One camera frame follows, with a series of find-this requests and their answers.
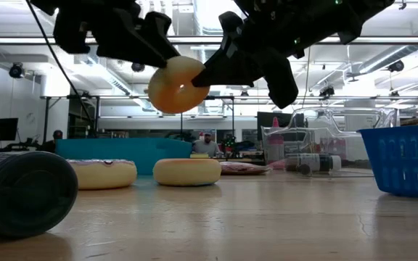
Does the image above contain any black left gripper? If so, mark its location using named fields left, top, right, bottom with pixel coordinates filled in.
left=30, top=0, right=181, bottom=69

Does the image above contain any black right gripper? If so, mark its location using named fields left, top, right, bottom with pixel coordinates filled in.
left=192, top=0, right=395, bottom=109

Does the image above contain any yellow toy donut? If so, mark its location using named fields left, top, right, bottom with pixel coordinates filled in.
left=152, top=157, right=223, bottom=187
left=147, top=55, right=210, bottom=115

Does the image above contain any red food colouring bottle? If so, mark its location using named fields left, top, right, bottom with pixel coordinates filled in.
left=266, top=116, right=285, bottom=171

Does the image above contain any black food colouring bottle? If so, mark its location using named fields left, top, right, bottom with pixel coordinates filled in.
left=284, top=152, right=343, bottom=177

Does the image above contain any purple iced toy donut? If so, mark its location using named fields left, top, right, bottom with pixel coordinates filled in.
left=66, top=158, right=138, bottom=191

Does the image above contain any purple food colouring bottle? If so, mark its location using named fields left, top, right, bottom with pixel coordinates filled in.
left=0, top=151, right=79, bottom=239

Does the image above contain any black computer monitor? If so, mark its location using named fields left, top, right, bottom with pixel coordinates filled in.
left=256, top=111, right=293, bottom=142
left=0, top=117, right=20, bottom=142

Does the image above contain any person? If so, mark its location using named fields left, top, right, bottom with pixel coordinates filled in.
left=192, top=130, right=221, bottom=159

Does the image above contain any clear plastic bin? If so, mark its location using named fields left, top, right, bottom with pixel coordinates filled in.
left=261, top=106, right=398, bottom=178

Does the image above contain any teal plastic bin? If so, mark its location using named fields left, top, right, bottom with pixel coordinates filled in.
left=55, top=137, right=193, bottom=176

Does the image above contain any blue slotted plastic basket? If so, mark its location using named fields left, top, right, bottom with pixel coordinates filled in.
left=357, top=123, right=418, bottom=200

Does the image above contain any black background rig frame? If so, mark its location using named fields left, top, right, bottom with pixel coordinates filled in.
left=40, top=94, right=237, bottom=141

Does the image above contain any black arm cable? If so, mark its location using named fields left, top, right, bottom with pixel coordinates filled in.
left=25, top=0, right=97, bottom=138

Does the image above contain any black overhead frame beam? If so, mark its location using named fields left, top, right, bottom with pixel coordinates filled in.
left=0, top=35, right=418, bottom=46

